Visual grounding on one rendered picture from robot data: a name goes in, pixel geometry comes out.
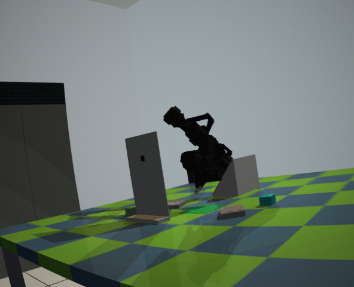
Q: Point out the small teal block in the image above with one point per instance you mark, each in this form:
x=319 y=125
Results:
x=267 y=199

